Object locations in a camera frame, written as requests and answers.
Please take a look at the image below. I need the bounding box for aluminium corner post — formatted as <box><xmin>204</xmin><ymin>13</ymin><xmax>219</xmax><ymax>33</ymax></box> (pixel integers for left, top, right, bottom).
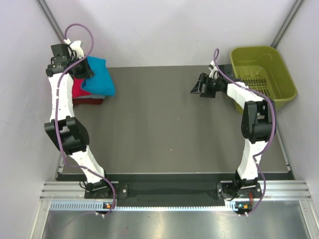
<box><xmin>270</xmin><ymin>0</ymin><xmax>305</xmax><ymax>48</ymax></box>
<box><xmin>36</xmin><ymin>0</ymin><xmax>82</xmax><ymax>70</ymax></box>

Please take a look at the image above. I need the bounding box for aluminium frame rail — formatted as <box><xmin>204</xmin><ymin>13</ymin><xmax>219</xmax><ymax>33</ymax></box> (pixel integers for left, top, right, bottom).
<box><xmin>40</xmin><ymin>180</ymin><xmax>312</xmax><ymax>201</ymax></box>

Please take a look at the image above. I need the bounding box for green plastic basket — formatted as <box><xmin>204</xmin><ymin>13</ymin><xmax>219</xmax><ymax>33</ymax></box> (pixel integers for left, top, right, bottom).
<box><xmin>230</xmin><ymin>46</ymin><xmax>297</xmax><ymax>110</ymax></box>

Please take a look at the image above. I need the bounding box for dark red folded t-shirt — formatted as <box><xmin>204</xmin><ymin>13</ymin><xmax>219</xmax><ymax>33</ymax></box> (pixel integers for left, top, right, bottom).
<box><xmin>72</xmin><ymin>98</ymin><xmax>104</xmax><ymax>105</ymax></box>

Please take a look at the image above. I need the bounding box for left aluminium corner post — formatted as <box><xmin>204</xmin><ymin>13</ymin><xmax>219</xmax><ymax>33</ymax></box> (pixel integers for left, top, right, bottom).
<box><xmin>36</xmin><ymin>0</ymin><xmax>82</xmax><ymax>70</ymax></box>

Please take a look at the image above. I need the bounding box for right aluminium corner post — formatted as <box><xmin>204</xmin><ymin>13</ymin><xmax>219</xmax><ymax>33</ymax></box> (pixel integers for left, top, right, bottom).
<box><xmin>270</xmin><ymin>0</ymin><xmax>305</xmax><ymax>48</ymax></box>

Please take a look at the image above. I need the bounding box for turquoise t-shirt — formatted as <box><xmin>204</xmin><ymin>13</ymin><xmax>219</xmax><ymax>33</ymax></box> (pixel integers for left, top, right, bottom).
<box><xmin>81</xmin><ymin>56</ymin><xmax>116</xmax><ymax>97</ymax></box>

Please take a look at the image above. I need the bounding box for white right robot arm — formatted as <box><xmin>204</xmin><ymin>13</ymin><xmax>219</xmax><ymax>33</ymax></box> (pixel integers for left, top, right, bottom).
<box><xmin>190</xmin><ymin>73</ymin><xmax>273</xmax><ymax>197</ymax></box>

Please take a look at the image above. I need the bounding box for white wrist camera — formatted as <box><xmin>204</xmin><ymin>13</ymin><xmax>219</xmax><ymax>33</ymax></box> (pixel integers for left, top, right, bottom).
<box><xmin>209</xmin><ymin>61</ymin><xmax>219</xmax><ymax>79</ymax></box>
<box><xmin>64</xmin><ymin>38</ymin><xmax>85</xmax><ymax>60</ymax></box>

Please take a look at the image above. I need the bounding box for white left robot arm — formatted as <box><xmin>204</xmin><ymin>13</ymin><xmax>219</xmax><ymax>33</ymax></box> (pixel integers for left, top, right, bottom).
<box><xmin>44</xmin><ymin>39</ymin><xmax>113</xmax><ymax>198</ymax></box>

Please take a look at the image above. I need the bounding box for grey slotted cable duct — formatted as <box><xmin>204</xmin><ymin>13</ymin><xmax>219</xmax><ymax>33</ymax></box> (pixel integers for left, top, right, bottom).
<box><xmin>50</xmin><ymin>201</ymin><xmax>251</xmax><ymax>213</ymax></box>

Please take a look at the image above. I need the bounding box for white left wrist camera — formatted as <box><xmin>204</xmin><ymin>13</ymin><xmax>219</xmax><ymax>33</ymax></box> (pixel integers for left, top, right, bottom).
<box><xmin>64</xmin><ymin>38</ymin><xmax>85</xmax><ymax>60</ymax></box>

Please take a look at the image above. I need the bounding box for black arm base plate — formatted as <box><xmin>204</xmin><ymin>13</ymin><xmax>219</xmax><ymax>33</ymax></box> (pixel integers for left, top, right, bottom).
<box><xmin>84</xmin><ymin>181</ymin><xmax>262</xmax><ymax>200</ymax></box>

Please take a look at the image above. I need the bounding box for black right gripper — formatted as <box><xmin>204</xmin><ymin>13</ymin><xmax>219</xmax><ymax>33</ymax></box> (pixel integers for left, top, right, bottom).
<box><xmin>190</xmin><ymin>73</ymin><xmax>223</xmax><ymax>99</ymax></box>

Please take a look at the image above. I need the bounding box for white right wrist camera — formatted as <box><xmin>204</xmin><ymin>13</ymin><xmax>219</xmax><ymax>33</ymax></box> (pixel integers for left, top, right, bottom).
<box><xmin>209</xmin><ymin>61</ymin><xmax>219</xmax><ymax>79</ymax></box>

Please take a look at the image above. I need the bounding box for light blue folded t-shirt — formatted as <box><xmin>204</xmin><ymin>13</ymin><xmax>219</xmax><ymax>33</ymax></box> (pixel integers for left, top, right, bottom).
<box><xmin>83</xmin><ymin>95</ymin><xmax>106</xmax><ymax>99</ymax></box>

